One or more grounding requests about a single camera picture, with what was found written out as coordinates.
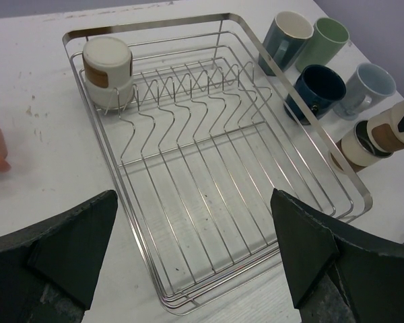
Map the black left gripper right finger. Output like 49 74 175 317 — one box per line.
271 189 404 322

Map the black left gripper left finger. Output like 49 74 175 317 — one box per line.
0 190 118 322

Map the tan brown cup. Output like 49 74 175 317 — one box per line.
367 103 404 153

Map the white grey mug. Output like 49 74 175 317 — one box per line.
333 63 397 120

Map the cream brown cup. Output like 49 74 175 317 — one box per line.
336 120 393 172

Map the dark blue patterned mug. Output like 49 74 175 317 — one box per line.
294 65 346 120

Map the light green cup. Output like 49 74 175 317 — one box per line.
295 17 349 72

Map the grey teal mug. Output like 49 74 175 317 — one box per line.
263 11 314 71

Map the white brown cup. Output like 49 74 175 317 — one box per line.
82 36 134 110

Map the silver wire dish rack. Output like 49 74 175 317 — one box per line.
63 13 373 316

